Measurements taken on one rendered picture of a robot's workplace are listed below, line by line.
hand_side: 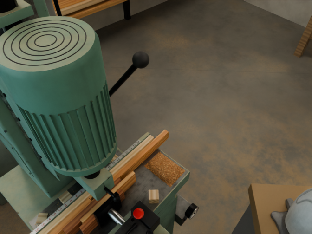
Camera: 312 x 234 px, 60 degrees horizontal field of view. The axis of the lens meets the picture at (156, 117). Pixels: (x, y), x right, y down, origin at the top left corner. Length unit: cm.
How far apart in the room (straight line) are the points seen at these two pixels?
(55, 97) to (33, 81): 4
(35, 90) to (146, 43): 278
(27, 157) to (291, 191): 106
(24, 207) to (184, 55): 233
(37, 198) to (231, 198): 130
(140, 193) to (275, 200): 61
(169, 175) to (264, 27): 299
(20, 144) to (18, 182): 37
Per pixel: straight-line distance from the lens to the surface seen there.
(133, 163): 97
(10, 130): 81
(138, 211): 80
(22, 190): 119
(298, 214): 108
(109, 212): 87
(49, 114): 50
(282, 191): 134
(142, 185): 97
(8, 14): 58
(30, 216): 112
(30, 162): 92
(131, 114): 237
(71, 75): 45
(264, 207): 127
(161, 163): 98
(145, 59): 54
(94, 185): 80
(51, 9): 83
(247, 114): 250
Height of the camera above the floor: 176
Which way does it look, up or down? 49 degrees down
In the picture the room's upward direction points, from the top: straight up
